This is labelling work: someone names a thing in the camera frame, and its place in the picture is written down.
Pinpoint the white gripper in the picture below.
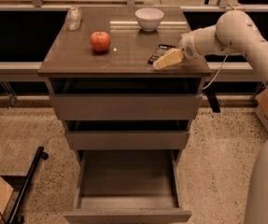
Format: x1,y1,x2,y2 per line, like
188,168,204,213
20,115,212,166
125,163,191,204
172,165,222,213
153,32,199,69

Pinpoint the black rxbar chocolate bar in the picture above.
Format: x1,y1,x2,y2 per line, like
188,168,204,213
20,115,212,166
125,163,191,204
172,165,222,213
148,44,174,64

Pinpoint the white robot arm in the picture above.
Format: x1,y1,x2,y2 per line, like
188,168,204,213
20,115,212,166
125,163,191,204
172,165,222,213
153,9,268,224

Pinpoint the grey top drawer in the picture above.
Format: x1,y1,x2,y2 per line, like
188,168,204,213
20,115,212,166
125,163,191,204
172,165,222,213
50,77,202,120

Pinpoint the grey drawer cabinet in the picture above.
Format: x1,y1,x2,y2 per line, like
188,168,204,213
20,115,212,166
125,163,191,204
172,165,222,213
37,5,212,166

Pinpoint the grey middle drawer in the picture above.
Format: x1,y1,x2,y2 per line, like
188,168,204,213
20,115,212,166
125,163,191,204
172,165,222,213
65,120,190,150

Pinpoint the grey open bottom drawer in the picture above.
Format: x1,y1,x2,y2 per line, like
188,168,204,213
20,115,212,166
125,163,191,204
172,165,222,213
63,150,191,224

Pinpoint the white ceramic bowl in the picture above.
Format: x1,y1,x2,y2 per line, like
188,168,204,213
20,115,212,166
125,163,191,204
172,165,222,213
135,7,164,32

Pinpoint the black table leg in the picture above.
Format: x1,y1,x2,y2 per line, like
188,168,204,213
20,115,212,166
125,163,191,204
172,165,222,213
204,85,220,113

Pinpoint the red apple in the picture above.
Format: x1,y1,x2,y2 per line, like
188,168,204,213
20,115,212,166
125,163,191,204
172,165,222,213
90,31,111,52

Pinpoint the black metal pole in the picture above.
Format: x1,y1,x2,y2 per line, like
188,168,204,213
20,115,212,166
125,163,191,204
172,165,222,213
7,147,49,224

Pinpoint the white power cable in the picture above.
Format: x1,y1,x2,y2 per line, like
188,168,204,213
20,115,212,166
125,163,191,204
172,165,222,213
202,53,230,91

